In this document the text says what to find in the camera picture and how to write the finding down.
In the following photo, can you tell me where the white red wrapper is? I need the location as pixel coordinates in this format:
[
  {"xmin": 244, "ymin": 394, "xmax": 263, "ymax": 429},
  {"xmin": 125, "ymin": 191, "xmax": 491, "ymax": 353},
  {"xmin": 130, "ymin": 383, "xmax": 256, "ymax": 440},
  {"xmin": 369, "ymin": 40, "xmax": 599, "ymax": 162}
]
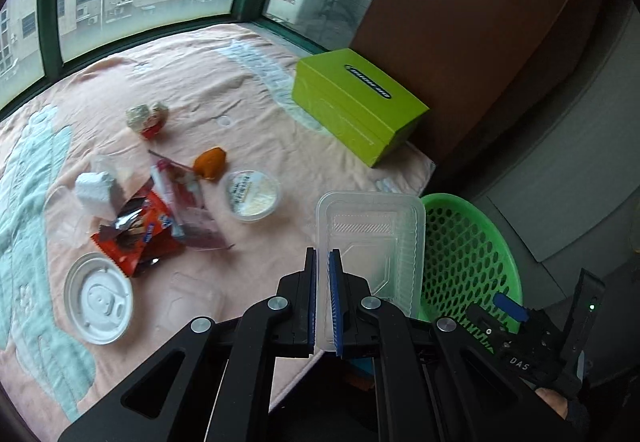
[{"xmin": 126, "ymin": 101, "xmax": 169, "ymax": 140}]

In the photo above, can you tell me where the clear purple plastic wrapper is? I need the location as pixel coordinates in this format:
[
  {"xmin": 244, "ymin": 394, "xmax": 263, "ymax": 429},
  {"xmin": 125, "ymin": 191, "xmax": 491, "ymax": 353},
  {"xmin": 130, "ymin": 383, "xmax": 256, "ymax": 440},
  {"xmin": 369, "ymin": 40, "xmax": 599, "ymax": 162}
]
[{"xmin": 149, "ymin": 150, "xmax": 232, "ymax": 251}]

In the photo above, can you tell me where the red snack wrapper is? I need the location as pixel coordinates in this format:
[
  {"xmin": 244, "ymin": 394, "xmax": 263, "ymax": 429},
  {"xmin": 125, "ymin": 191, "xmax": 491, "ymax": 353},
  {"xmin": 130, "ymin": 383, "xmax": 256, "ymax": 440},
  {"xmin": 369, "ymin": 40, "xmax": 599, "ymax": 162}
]
[{"xmin": 91, "ymin": 178, "xmax": 184, "ymax": 277}]

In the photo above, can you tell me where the green plastic mesh basket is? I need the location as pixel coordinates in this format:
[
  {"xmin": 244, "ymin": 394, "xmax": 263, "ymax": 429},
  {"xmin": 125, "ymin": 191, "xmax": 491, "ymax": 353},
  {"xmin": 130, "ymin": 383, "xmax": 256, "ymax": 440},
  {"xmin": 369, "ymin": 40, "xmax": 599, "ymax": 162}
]
[{"xmin": 419, "ymin": 193, "xmax": 523, "ymax": 344}]

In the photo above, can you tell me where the lime green cardboard box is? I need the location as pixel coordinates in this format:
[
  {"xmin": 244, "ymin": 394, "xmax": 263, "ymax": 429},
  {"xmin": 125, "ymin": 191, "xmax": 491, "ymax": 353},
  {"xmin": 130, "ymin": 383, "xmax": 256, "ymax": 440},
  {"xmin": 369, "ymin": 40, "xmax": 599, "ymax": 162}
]
[{"xmin": 292, "ymin": 48, "xmax": 428, "ymax": 167}]

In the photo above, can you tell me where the orange peel piece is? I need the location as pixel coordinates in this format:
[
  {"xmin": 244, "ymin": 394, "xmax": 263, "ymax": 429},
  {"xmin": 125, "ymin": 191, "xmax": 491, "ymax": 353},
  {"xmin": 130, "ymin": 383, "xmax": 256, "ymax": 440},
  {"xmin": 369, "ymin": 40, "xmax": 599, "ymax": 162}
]
[{"xmin": 192, "ymin": 147, "xmax": 227, "ymax": 181}]

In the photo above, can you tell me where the person right hand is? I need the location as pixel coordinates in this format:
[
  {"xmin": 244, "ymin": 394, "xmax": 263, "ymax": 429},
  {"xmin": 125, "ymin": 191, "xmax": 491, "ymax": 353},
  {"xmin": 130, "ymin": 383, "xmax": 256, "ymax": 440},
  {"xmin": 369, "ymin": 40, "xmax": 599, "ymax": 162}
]
[{"xmin": 535, "ymin": 388, "xmax": 568, "ymax": 419}]

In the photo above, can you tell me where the white tissue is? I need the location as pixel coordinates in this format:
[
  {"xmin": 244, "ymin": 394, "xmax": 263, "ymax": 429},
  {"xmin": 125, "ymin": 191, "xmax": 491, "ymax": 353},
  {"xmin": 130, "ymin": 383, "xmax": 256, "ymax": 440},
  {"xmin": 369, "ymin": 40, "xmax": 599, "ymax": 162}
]
[{"xmin": 74, "ymin": 171, "xmax": 125, "ymax": 221}]

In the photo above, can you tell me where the white round plastic lid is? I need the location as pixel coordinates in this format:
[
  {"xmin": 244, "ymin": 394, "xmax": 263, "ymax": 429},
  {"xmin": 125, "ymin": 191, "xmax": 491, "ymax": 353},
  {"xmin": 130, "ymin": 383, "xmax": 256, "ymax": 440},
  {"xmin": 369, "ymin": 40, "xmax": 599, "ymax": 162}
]
[{"xmin": 63, "ymin": 251, "xmax": 134, "ymax": 346}]

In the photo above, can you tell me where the round white yogurt cup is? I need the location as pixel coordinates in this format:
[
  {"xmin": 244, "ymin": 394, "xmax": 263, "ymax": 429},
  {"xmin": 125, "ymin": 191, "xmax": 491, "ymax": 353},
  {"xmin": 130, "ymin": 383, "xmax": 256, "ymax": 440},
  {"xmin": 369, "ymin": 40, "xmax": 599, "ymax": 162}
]
[{"xmin": 222, "ymin": 169, "xmax": 281, "ymax": 222}]

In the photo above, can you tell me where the clear plastic food tray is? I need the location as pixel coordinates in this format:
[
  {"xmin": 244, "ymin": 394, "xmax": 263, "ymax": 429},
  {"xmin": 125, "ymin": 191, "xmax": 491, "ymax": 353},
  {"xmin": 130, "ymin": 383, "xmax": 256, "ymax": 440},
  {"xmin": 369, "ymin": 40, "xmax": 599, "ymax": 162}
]
[{"xmin": 268, "ymin": 189, "xmax": 426, "ymax": 413}]

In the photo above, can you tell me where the pink blanket teal pattern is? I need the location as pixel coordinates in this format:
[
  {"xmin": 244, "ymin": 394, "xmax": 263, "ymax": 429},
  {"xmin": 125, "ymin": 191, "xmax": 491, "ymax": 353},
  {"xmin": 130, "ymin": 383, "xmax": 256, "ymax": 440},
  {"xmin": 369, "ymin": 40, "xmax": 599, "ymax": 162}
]
[{"xmin": 1, "ymin": 24, "xmax": 434, "ymax": 441}]

